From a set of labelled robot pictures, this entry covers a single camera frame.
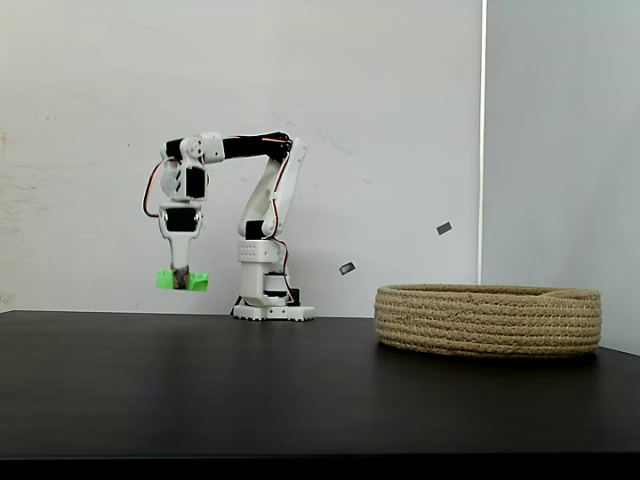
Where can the green lego block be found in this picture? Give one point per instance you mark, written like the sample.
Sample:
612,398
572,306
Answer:
164,280

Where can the grey tape piece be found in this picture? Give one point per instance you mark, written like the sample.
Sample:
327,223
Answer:
347,267
444,228

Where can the white vertical corner strip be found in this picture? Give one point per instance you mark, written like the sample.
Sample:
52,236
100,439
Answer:
483,150

